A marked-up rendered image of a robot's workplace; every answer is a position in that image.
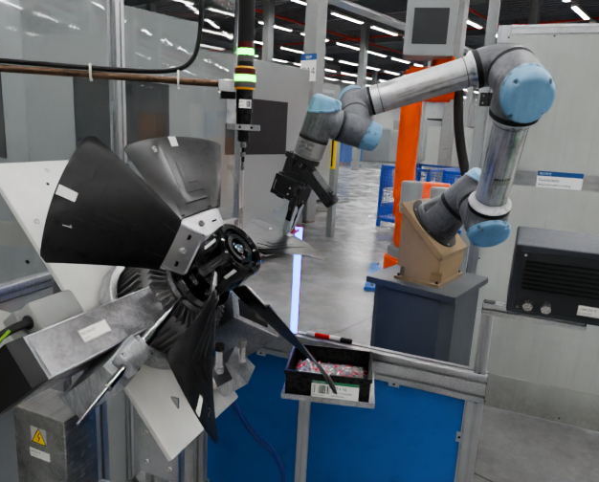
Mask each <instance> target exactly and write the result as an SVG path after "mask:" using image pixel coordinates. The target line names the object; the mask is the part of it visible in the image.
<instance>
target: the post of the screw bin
mask: <svg viewBox="0 0 599 482"><path fill-rule="evenodd" d="M310 407H311V402H307V401H299V415H298V431H297V448H296V465H295V482H306V469H307V453H308V438H309V423H310Z"/></svg>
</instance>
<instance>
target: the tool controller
mask: <svg viewBox="0 0 599 482"><path fill-rule="evenodd" d="M506 310H507V311H509V312H515V313H521V314H527V315H532V316H538V317H544V318H555V319H560V320H566V321H572V322H578V323H584V324H589V325H595V326H599V234H591V233H582V232H574V231H564V230H548V229H539V228H530V227H522V226H519V227H518V228H517V235H516V241H515V247H514V253H513V259H512V265H511V272H510V277H509V283H508V290H507V301H506Z"/></svg>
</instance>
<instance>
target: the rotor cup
mask: <svg viewBox="0 0 599 482"><path fill-rule="evenodd" d="M214 238H215V242H214V243H213V244H211V245H210V246H209V247H208V248H206V249H205V246H206V245H208V244H209V243H210V241H212V240H213V239H214ZM236 244H238V245H240V246H241V247H242V248H243V253H240V252H239V251H238V250H237V249H236V247H235V245H236ZM260 266H261V259H260V255H259V252H258V249H257V247H256V245H255V243H254V241H253V240H252V238H251V237H250V236H249V235H248V234H247V233H246V232H245V231H244V230H242V229H241V228H239V227H237V226H235V225H232V224H224V225H221V226H220V227H218V228H217V229H216V230H214V231H213V232H212V233H211V234H209V235H208V236H207V237H206V238H204V239H203V241H202V243H201V245H200V247H199V249H198V251H197V254H196V255H195V257H194V259H193V261H192V263H191V265H190V267H189V270H188V272H187V273H186V274H185V275H182V274H177V273H175V272H172V273H173V276H174V279H175V281H176V284H177V285H178V287H179V289H180V290H181V292H182V293H183V294H184V295H185V296H186V297H187V298H188V299H189V300H190V301H191V302H193V303H194V304H196V305H198V306H200V307H202V308H203V307H204V305H205V303H206V302H207V301H204V295H205V294H209V293H210V288H211V278H212V272H213V270H215V271H216V272H217V286H218V291H217V293H216V295H217V296H219V301H218V303H217V305H216V306H217V308H218V307H219V306H221V305H222V304H224V303H225V302H226V301H227V300H228V298H229V295H230V291H231V290H233V289H235V288H236V287H237V286H239V285H240V284H242V283H243V282H244V281H246V280H247V279H249V278H250V277H251V276H253V275H254V274H256V273H257V272H258V270H259V269H260ZM232 270H236V272H235V273H234V274H232V275H231V276H230V277H228V278H227V279H226V278H224V276H225V275H226V274H228V273H229V272H231V271H232Z"/></svg>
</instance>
